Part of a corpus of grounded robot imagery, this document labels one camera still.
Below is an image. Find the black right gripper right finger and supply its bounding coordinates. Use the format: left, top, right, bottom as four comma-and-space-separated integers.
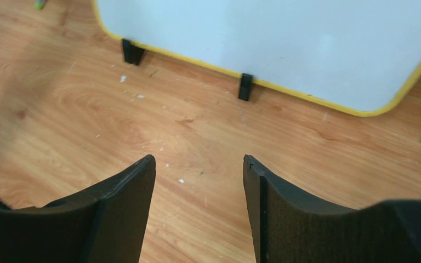
243, 155, 421, 262

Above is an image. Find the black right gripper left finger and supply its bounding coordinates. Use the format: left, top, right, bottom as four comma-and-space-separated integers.
0, 155, 156, 262

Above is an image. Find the yellow framed whiteboard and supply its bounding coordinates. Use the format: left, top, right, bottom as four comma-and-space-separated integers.
93, 1, 421, 117

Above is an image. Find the green whiteboard marker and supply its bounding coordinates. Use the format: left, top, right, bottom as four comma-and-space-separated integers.
34, 0, 47, 10

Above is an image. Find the black whiteboard foot right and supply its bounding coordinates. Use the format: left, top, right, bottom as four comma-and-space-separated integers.
238, 73, 253, 101

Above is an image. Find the black whiteboard foot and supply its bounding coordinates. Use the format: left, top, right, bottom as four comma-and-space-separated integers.
121, 38, 145, 66
238, 73, 253, 101

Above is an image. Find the black whiteboard foot left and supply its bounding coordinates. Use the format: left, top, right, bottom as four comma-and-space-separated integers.
121, 38, 145, 66

